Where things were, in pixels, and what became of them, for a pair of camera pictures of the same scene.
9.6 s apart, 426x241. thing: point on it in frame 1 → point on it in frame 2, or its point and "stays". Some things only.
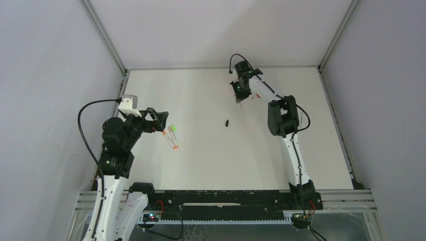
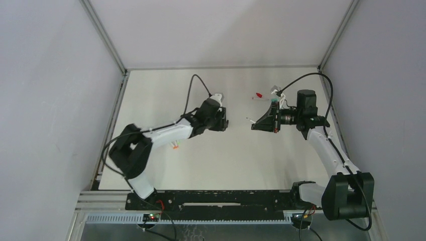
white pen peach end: [174, 146] stays
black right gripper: [242, 89] → [273, 117]
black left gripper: [146, 120] → [221, 119]
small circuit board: [150, 217] stays
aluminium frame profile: [125, 76] stays
